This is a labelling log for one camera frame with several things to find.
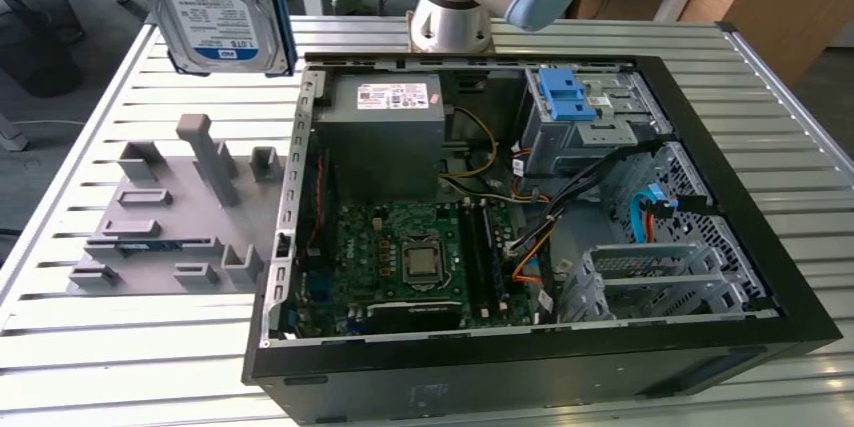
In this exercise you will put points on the silver CPU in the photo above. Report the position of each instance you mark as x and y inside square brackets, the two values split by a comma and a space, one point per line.
[422, 263]

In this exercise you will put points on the grey power supply unit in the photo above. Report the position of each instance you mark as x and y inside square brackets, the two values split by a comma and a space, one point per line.
[381, 157]

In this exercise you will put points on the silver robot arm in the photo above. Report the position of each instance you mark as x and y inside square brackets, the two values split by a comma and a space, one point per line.
[454, 22]

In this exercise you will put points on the blue plastic drive latch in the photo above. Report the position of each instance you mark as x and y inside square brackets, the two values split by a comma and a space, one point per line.
[568, 102]

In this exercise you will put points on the black graphics card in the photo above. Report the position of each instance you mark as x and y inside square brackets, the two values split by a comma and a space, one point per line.
[414, 317]

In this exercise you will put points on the hard disk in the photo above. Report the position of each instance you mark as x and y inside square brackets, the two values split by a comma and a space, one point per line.
[214, 7]

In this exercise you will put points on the metal disk bay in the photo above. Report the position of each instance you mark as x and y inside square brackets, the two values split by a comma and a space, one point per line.
[661, 283]

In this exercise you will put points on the grey desk foot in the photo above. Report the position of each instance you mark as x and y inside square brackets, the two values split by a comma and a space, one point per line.
[10, 137]

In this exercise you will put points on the grey parts rack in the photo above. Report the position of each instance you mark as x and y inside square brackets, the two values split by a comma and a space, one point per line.
[181, 217]

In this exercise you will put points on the wooden cabinet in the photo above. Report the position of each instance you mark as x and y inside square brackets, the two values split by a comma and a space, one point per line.
[788, 7]

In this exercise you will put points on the black RAM slot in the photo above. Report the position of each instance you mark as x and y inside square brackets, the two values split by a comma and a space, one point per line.
[473, 257]

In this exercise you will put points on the metal drive cage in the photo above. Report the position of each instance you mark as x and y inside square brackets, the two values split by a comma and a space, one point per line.
[601, 137]

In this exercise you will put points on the CPU socket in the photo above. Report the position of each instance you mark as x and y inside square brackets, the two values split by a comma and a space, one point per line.
[425, 287]

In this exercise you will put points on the black mesh waste bin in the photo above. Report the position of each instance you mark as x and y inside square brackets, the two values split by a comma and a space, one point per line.
[41, 47]

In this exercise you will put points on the RAM stick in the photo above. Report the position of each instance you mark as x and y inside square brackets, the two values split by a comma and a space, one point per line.
[150, 246]

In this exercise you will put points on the green motherboard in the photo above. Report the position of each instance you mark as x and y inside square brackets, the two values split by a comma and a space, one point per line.
[374, 217]

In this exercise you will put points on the black open PC case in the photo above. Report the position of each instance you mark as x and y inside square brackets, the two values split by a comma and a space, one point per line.
[468, 382]

